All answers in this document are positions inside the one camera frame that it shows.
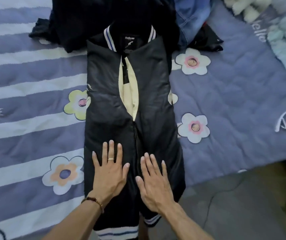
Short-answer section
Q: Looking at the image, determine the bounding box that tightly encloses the person's right hand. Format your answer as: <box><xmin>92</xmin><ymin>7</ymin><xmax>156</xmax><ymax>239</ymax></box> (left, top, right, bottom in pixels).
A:
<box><xmin>135</xmin><ymin>152</ymin><xmax>177</xmax><ymax>213</ymax></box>

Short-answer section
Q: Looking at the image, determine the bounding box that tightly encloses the person's left hand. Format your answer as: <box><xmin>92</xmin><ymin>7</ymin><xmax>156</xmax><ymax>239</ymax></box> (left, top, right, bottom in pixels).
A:
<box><xmin>92</xmin><ymin>140</ymin><xmax>130</xmax><ymax>205</ymax></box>

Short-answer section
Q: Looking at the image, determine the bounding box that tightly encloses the black bomber jacket striped trim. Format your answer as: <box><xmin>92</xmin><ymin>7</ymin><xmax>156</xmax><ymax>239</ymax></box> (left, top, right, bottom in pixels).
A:
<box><xmin>83</xmin><ymin>23</ymin><xmax>186</xmax><ymax>240</ymax></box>

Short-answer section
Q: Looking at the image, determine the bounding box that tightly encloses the person's right forearm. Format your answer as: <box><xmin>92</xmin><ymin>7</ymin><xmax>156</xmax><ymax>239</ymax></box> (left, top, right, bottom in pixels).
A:
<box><xmin>162</xmin><ymin>203</ymin><xmax>214</xmax><ymax>240</ymax></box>

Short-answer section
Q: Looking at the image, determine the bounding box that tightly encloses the person's left forearm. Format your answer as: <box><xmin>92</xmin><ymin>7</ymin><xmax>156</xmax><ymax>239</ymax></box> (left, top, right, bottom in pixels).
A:
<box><xmin>42</xmin><ymin>199</ymin><xmax>104</xmax><ymax>240</ymax></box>

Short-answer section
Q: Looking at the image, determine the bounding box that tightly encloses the purple striped flower-print quilt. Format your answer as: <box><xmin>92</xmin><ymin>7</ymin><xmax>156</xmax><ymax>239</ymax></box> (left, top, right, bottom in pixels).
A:
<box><xmin>0</xmin><ymin>0</ymin><xmax>286</xmax><ymax>240</ymax></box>

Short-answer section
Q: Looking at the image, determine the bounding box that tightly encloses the black garment with red patch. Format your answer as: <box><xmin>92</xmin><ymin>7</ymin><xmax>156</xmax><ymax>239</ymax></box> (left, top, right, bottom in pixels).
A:
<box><xmin>187</xmin><ymin>22</ymin><xmax>224</xmax><ymax>52</ymax></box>

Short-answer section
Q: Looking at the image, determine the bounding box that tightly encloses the dark navy garment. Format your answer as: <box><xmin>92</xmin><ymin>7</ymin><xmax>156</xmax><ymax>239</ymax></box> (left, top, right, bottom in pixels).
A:
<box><xmin>29</xmin><ymin>0</ymin><xmax>181</xmax><ymax>53</ymax></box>

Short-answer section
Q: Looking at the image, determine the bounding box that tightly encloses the blue denim garment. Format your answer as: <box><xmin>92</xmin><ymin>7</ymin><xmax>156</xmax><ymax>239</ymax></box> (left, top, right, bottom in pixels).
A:
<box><xmin>172</xmin><ymin>0</ymin><xmax>215</xmax><ymax>46</ymax></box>

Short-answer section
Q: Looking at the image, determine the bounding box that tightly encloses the white plush toy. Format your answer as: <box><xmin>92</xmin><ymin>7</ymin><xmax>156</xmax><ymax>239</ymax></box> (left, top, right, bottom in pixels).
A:
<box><xmin>222</xmin><ymin>0</ymin><xmax>274</xmax><ymax>23</ymax></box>

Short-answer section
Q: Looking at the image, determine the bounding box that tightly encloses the brown beaded bracelet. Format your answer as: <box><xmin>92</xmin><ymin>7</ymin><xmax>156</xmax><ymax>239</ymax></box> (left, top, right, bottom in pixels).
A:
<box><xmin>81</xmin><ymin>196</ymin><xmax>105</xmax><ymax>214</ymax></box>

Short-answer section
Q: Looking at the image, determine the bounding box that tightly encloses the black cable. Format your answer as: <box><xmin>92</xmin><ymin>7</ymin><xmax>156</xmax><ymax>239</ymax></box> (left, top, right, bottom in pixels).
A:
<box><xmin>202</xmin><ymin>172</ymin><xmax>286</xmax><ymax>229</ymax></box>

